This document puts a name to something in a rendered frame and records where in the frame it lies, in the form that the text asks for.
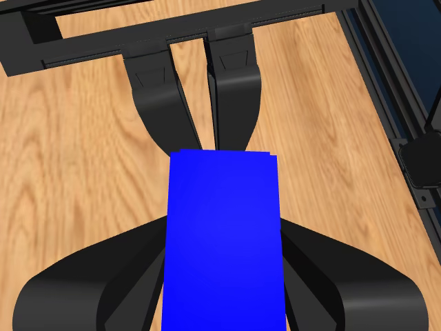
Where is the blue hollow socket block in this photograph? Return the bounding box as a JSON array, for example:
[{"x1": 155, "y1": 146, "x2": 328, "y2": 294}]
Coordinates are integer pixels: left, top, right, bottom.
[{"x1": 161, "y1": 148, "x2": 288, "y2": 331}]

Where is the black table frame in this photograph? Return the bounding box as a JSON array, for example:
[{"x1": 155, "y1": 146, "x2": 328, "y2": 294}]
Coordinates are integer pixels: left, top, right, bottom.
[{"x1": 338, "y1": 0, "x2": 441, "y2": 254}]

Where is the black frame corner bracket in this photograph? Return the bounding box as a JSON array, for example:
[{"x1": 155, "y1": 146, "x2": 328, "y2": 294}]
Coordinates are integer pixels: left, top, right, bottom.
[{"x1": 389, "y1": 130, "x2": 441, "y2": 210}]

